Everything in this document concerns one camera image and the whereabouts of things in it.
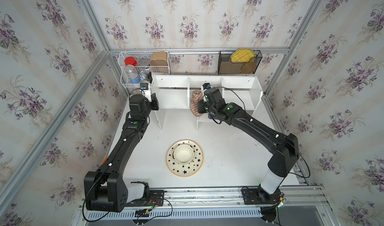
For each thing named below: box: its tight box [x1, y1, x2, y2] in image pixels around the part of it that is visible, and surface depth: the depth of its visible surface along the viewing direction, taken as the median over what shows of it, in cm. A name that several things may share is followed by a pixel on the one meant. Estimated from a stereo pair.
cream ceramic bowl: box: [173, 144, 194, 165], surface depth 86 cm
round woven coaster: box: [240, 57, 257, 74], surface depth 97 cm
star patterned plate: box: [166, 139, 204, 178], surface depth 86 cm
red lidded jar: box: [124, 56, 138, 67], surface depth 93 cm
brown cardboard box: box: [149, 51, 169, 66], surface depth 92 cm
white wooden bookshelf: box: [151, 74, 262, 131], surface depth 83 cm
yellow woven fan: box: [229, 48, 256, 63], surface depth 96 cm
